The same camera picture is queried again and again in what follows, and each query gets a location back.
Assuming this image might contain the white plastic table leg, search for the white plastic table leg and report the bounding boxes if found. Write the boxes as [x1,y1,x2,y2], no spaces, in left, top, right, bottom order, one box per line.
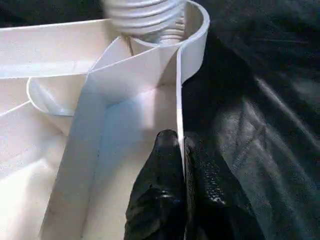
[101,0,187,47]

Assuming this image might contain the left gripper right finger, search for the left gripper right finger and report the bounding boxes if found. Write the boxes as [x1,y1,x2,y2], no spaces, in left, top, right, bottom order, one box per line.
[183,132,266,240]

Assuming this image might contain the white plastic table top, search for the white plastic table top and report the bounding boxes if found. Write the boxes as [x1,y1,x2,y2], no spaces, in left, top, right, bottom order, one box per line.
[0,0,211,240]

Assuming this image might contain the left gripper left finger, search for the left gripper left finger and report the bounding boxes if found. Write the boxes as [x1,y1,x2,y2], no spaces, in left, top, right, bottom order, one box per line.
[124,129,187,240]

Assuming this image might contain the black work mat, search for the black work mat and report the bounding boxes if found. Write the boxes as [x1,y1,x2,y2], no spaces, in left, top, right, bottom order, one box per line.
[0,0,320,240]

